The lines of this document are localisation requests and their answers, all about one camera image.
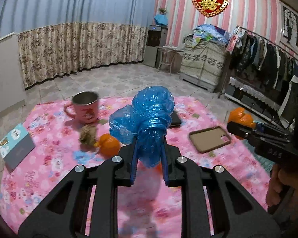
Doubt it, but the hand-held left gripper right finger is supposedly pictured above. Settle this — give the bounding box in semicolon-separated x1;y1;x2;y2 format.
160;139;281;238

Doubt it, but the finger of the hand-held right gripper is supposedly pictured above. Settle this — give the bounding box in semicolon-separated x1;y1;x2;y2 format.
226;121;292;144
248;120;290;136

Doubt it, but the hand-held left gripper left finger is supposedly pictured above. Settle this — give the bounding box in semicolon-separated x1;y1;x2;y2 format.
17;135;140;238

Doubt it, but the light blue plastic basket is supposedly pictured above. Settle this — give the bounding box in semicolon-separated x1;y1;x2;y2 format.
243;144;275;176

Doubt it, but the brown paper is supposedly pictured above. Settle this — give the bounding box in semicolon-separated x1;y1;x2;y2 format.
79;125;98;146

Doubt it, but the person's right hand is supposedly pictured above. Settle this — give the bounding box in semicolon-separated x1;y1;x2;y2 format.
266;164;298;215

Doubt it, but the dark low cabinet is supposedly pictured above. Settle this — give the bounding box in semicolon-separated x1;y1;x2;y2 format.
219;77;291;127

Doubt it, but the brown phone case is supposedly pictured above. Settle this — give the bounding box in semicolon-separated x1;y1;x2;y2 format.
188;126;232;154

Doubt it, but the white lace cloth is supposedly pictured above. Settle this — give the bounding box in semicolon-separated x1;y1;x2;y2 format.
229;77;282;112

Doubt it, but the black zip case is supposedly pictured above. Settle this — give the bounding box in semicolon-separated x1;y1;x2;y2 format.
167;111;182;127

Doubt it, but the row of hanging clothes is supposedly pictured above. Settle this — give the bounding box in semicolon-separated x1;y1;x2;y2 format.
230;31;298;97

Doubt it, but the pink floral tablecloth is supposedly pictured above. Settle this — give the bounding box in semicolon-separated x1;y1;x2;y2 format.
0;97;271;238

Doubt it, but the pink metal mug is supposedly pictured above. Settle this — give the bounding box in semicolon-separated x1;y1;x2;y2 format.
64;91;100;124

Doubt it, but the cabinet under patterned cloth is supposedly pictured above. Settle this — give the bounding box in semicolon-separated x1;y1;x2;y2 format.
180;36;230;93

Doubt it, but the metal clothes rack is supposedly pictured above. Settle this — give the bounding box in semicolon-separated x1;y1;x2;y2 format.
235;25;298;70

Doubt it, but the pink hanging bag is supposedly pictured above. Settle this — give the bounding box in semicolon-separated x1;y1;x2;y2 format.
226;27;246;52

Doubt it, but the pile of clothes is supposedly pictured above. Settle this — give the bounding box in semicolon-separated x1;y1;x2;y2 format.
192;24;230;45

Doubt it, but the small metal table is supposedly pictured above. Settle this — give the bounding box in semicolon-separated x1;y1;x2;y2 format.
156;45;184;73

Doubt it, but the light blue tissue box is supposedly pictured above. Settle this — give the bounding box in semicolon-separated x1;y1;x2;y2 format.
0;123;36;174

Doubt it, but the blue plastic bag bundle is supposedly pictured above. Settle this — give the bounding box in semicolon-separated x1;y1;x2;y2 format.
154;13;169;26

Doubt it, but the white cabinet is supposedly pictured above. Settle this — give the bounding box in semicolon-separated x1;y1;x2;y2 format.
0;32;26;124

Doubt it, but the blue floral curtain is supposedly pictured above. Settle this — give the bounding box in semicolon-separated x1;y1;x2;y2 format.
0;0;158;90

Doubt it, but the black and white wall poster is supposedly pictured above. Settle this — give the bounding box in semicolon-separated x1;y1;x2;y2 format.
282;5;298;55

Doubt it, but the red heart wall decoration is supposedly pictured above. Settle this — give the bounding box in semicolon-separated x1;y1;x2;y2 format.
191;0;229;18

